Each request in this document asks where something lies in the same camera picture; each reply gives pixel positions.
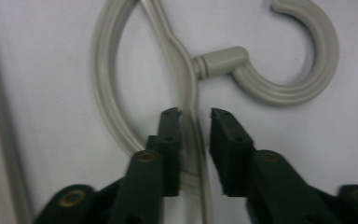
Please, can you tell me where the grey plastic clothes hanger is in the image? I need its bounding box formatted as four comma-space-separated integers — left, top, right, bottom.
0, 0, 340, 224

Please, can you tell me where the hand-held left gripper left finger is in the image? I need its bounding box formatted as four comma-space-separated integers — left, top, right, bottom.
108, 106, 183, 224

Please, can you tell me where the white table mat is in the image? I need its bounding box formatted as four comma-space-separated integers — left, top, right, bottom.
0, 0, 358, 224

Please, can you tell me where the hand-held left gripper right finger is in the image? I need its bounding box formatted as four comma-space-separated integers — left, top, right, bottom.
209, 107, 343, 224

